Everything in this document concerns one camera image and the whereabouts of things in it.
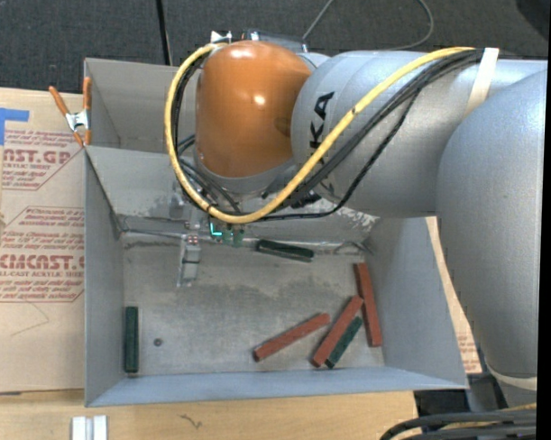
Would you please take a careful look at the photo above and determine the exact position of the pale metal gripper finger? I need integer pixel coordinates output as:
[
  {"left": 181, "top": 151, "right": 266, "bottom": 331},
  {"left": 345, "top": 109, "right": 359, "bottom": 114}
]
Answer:
[
  {"left": 182, "top": 233, "right": 204, "bottom": 279},
  {"left": 177, "top": 255, "right": 196, "bottom": 289}
]

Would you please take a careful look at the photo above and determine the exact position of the grey metal bin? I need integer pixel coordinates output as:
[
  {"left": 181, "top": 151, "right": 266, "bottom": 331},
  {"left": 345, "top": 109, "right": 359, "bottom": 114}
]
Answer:
[{"left": 71, "top": 56, "right": 482, "bottom": 422}]

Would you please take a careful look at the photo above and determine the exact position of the dark green flat block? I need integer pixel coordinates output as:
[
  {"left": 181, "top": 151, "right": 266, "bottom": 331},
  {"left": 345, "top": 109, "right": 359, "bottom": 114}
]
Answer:
[
  {"left": 254, "top": 238, "right": 316, "bottom": 264},
  {"left": 324, "top": 314, "right": 364, "bottom": 371},
  {"left": 122, "top": 305, "right": 142, "bottom": 374}
]

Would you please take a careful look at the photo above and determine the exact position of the red-brown flat block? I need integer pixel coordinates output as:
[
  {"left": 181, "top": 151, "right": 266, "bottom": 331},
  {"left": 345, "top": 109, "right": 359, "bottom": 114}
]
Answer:
[
  {"left": 252, "top": 309, "right": 332, "bottom": 365},
  {"left": 309, "top": 292, "right": 365, "bottom": 370},
  {"left": 350, "top": 261, "right": 387, "bottom": 348}
]

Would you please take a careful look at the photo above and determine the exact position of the brown cardboard board red print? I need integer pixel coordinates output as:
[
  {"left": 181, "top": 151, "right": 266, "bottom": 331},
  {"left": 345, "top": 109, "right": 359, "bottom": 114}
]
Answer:
[{"left": 0, "top": 86, "right": 493, "bottom": 415}]

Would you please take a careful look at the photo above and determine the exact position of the black cylinder on white bracket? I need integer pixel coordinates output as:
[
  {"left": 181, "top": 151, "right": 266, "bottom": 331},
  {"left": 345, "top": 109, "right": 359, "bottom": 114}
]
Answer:
[{"left": 290, "top": 191, "right": 324, "bottom": 212}]

